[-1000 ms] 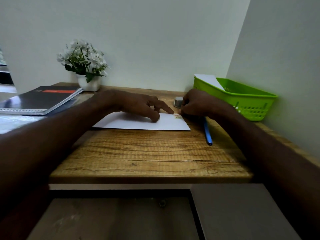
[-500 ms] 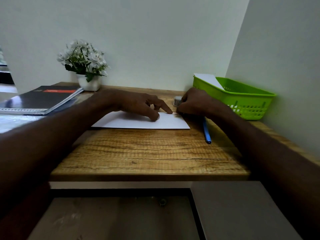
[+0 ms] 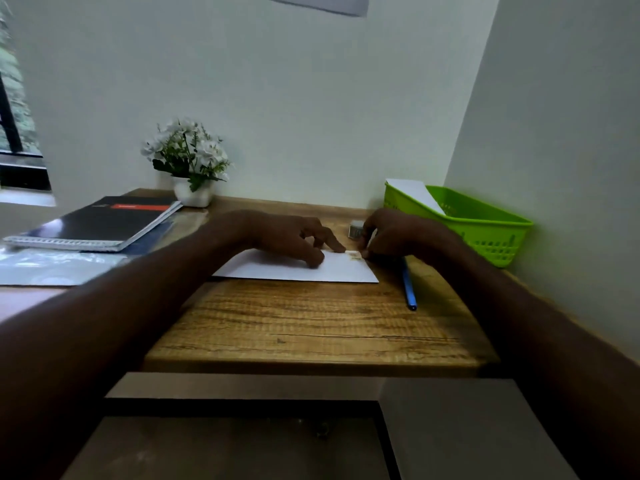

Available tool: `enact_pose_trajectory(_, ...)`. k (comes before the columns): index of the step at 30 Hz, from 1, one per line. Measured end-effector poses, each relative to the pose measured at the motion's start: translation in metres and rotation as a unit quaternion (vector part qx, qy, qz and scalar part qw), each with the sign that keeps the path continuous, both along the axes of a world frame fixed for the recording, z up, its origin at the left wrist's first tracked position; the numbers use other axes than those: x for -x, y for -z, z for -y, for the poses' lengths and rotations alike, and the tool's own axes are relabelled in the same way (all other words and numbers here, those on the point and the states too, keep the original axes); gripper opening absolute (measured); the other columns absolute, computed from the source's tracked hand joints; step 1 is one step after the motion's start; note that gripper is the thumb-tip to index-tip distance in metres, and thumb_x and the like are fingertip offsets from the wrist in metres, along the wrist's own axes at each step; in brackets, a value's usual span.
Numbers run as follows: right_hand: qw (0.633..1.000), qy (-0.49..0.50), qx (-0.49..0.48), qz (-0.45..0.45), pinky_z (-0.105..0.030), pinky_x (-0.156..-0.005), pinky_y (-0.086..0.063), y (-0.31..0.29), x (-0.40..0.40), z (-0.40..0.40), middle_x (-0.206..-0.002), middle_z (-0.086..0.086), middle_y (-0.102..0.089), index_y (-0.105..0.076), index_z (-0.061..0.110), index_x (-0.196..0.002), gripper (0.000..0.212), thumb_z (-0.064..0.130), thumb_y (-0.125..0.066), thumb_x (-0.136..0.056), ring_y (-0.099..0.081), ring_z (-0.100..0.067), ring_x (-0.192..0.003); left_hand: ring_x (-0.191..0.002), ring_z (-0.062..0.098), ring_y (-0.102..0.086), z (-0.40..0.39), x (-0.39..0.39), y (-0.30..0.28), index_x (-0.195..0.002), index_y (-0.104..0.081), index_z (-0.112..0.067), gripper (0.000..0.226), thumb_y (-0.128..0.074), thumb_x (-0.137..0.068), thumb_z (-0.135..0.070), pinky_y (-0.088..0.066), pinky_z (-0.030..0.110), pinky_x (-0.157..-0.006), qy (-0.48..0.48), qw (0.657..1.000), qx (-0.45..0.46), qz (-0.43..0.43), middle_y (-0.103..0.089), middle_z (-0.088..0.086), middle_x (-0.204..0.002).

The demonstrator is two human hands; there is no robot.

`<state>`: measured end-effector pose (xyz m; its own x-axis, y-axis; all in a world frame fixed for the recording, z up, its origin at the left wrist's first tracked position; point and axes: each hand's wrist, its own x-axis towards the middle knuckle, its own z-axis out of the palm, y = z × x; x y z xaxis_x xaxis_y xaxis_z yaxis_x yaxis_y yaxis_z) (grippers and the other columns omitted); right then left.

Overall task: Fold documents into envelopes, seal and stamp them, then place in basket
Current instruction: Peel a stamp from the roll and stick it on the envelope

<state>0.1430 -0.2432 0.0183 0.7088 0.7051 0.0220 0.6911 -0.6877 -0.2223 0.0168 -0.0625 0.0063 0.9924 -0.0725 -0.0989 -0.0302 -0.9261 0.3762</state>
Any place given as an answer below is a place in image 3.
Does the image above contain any person's right hand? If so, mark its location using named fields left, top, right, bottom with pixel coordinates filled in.
left=357, top=207, right=462, bottom=269

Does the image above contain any white window sill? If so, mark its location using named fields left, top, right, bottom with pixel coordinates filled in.
left=0, top=188, right=57, bottom=208

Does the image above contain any blue book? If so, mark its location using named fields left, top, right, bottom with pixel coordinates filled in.
left=119, top=219, right=177, bottom=257

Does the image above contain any black spiral notebook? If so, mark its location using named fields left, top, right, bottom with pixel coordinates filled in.
left=1, top=195, right=184, bottom=253

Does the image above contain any white envelope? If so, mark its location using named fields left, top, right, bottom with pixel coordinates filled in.
left=211, top=247, right=381, bottom=285
left=384, top=177, right=447, bottom=217

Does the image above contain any blue pen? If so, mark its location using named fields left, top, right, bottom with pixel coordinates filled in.
left=400, top=257, right=419, bottom=313

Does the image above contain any clear plastic sleeve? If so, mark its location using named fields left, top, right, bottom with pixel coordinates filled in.
left=0, top=207, right=211, bottom=288

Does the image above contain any person's left hand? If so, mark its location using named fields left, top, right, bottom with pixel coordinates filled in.
left=233, top=210, right=347, bottom=269

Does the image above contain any paper notice sheet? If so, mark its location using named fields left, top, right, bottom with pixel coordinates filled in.
left=262, top=0, right=372, bottom=19

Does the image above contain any white flower plant in pot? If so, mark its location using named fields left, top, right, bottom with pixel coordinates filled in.
left=139, top=117, right=233, bottom=209

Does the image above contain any person's right forearm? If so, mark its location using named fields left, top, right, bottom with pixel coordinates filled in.
left=429, top=234, right=640, bottom=480

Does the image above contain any stack of white envelopes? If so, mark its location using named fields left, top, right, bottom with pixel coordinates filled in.
left=0, top=250, right=129, bottom=287

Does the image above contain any black window grille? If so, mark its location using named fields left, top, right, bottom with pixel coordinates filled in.
left=0, top=9, right=53, bottom=192

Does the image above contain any green plastic basket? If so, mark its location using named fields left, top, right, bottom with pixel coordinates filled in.
left=382, top=180, right=535, bottom=269

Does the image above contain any person's left forearm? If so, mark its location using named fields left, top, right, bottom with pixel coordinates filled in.
left=0, top=217, right=251, bottom=480

